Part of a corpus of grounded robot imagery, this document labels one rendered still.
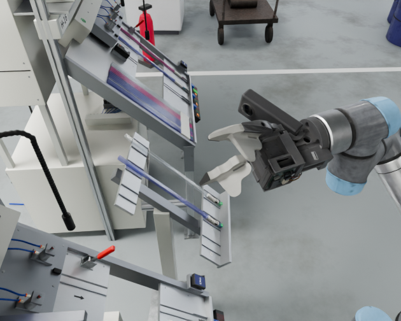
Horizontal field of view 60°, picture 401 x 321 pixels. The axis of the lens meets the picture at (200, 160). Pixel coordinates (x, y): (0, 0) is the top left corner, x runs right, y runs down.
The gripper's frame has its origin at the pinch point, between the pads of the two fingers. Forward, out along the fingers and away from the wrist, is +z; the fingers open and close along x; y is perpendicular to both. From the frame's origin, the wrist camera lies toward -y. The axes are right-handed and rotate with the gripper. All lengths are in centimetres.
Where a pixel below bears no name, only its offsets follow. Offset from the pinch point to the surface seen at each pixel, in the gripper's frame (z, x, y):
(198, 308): 0, 74, 14
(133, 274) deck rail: 16, 61, 0
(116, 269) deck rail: 20, 57, -3
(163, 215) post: 0, 76, -20
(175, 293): 6, 69, 8
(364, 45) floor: -306, 227, -195
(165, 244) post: 1, 95, -15
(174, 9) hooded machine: -107, 222, -310
